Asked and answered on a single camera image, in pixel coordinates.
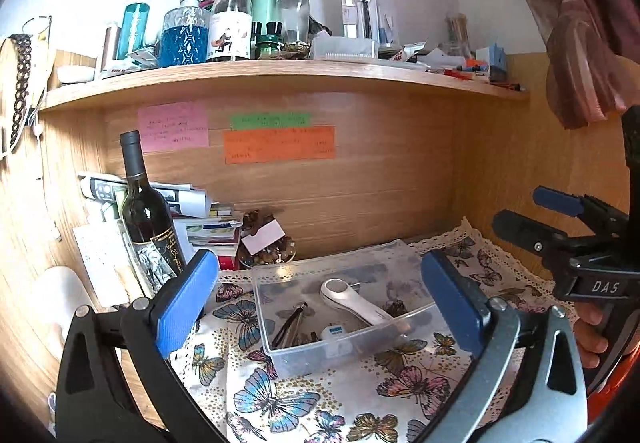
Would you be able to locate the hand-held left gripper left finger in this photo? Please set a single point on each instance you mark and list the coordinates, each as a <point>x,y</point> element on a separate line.
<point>185,303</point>

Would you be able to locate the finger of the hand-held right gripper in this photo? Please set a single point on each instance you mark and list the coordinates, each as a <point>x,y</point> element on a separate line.
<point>520,228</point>
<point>555,200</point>

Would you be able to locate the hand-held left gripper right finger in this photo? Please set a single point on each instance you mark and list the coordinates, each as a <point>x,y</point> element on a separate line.
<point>450,303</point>

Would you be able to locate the white bottle opener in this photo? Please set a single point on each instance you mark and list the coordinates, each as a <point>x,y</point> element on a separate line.
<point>350,300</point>

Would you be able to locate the clear plastic container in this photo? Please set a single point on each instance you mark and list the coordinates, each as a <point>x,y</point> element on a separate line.
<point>350,338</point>

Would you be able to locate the white blue dental floss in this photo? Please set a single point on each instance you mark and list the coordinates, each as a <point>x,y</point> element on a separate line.
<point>336,335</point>

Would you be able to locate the person's right hand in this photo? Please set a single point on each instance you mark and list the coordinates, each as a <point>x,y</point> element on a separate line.
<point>592,338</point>

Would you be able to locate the stack of books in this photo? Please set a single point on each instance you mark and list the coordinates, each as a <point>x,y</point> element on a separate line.
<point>210,233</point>

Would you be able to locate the dark wine bottle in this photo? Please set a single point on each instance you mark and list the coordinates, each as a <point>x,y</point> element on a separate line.
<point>145,218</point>

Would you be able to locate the white paper sheet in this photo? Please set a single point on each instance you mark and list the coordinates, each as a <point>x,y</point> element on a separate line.
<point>97,263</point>

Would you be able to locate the bowl of beads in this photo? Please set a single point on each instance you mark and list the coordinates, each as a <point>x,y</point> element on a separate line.
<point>272,257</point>

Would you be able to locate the rolled magazine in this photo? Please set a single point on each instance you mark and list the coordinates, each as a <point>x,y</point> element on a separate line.
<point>185,200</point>

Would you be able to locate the butterfly print tablecloth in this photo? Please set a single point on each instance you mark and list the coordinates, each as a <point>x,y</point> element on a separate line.
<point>300,398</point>

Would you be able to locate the blue box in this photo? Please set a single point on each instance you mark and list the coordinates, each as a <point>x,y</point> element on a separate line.
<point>492,63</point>

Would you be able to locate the brown striped curtain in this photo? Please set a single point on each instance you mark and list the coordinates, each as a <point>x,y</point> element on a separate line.
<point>580,48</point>

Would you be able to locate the pink sticky note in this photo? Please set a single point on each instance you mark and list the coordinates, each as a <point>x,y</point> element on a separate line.
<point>172,125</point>

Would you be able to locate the orange sticky note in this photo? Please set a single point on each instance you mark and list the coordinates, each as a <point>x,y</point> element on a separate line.
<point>277,145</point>

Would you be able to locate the glass jar of sticks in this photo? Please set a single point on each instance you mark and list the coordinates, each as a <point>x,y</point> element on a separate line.
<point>457,35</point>

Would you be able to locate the green sticky note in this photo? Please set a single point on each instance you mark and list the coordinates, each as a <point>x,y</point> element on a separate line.
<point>270,120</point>

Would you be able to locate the wooden shelf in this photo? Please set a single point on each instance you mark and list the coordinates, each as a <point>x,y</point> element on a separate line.
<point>250,83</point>

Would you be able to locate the clear plastic lidded box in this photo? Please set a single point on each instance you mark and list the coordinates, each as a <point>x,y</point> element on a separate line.
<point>345,49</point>

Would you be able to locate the blue patterned glass bottle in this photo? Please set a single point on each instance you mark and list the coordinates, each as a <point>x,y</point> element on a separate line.
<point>184,38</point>

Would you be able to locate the silver small cylinder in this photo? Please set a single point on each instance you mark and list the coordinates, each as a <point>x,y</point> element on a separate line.
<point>111,48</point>

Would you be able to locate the packaged toothbrush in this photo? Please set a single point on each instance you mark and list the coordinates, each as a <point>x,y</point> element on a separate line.
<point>362,8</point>

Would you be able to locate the small dark green bottle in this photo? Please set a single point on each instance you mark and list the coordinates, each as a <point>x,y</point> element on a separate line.
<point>269,45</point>

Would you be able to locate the clear bottle with white label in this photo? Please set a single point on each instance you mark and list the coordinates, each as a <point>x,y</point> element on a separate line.
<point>229,23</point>

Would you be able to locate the teal tall bottle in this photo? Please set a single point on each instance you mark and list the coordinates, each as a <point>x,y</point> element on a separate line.
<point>135,23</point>

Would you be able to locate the clear glass bottle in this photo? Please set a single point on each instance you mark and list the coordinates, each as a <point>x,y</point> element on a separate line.
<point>294,15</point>

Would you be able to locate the green pump bottle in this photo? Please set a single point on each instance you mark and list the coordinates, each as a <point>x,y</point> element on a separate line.
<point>265,3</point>

